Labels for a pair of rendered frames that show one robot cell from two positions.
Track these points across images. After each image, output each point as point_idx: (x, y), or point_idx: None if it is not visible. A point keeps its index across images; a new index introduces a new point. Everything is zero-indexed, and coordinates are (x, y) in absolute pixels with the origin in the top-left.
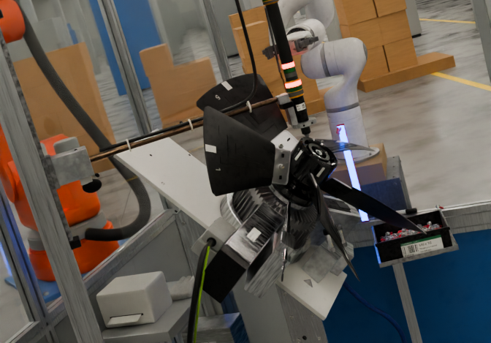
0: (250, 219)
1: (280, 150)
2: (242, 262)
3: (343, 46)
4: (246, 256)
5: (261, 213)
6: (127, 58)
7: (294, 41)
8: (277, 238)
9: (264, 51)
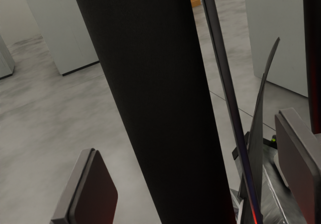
0: (269, 191)
1: (238, 217)
2: (235, 150)
3: None
4: (238, 158)
5: (275, 221)
6: None
7: (92, 148)
8: (233, 203)
9: (316, 134)
